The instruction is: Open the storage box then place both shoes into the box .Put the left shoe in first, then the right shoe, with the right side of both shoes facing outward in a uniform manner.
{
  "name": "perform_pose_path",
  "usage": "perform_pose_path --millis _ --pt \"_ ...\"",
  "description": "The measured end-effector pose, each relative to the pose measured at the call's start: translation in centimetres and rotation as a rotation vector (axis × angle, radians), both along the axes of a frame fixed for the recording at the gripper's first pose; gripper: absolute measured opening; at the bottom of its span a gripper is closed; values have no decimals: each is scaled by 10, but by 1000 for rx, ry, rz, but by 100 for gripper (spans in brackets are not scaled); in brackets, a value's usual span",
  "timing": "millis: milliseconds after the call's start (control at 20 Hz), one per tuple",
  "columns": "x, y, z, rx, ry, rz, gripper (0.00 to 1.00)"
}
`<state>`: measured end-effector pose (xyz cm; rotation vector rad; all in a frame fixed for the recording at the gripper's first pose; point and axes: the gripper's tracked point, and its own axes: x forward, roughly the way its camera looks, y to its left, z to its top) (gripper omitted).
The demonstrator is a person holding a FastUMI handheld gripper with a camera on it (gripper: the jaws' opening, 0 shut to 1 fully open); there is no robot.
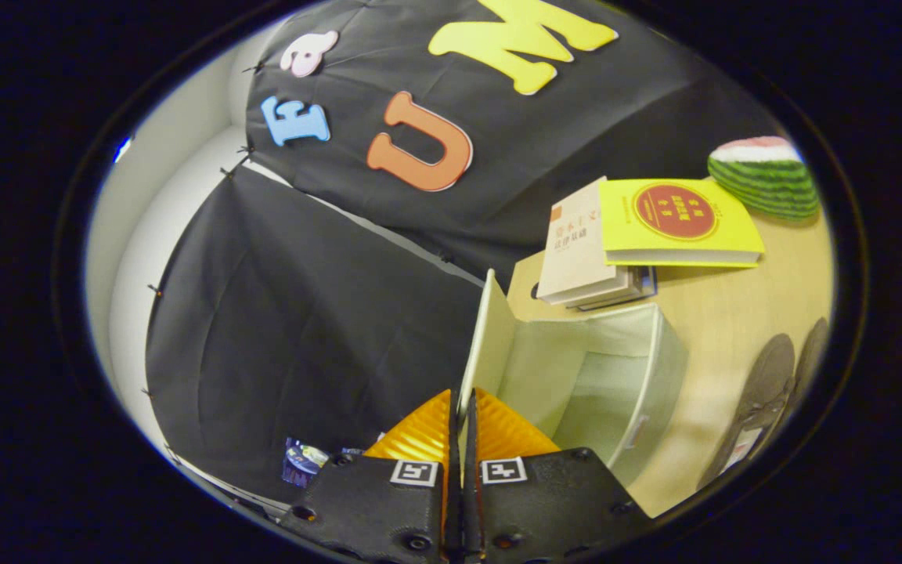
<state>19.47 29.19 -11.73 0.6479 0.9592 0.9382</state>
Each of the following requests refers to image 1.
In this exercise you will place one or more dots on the beige book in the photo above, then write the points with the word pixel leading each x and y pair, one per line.
pixel 572 251

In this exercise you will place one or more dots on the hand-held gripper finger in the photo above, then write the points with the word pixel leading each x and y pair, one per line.
pixel 454 509
pixel 471 509

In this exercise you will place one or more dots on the brown fuzzy shoe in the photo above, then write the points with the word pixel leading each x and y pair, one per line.
pixel 764 384
pixel 809 360

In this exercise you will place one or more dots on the blue and white printed packet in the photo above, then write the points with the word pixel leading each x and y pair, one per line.
pixel 302 462

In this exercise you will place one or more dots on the watermelon slice plush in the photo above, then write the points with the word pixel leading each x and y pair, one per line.
pixel 768 184

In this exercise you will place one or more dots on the yellow book with red circle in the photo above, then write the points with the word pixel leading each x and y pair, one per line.
pixel 623 235

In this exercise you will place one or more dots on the cream fabric storage box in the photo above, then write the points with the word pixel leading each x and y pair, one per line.
pixel 576 376

